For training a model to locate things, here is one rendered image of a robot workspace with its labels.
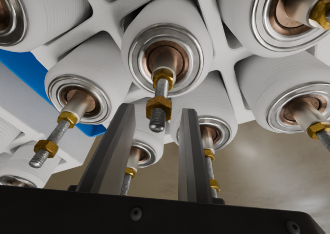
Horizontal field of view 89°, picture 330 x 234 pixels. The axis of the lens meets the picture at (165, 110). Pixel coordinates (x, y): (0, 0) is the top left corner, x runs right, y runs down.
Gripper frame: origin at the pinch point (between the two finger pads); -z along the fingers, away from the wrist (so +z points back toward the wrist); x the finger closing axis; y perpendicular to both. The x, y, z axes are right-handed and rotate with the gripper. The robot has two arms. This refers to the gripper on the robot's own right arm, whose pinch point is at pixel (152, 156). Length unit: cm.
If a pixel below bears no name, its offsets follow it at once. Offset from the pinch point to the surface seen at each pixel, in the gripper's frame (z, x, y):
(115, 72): -13.9, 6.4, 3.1
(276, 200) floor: -36, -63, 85
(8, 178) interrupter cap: -10.6, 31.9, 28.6
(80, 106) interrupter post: -9.2, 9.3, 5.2
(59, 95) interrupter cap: -10.7, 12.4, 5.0
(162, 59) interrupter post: -9.5, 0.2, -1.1
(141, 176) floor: -36, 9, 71
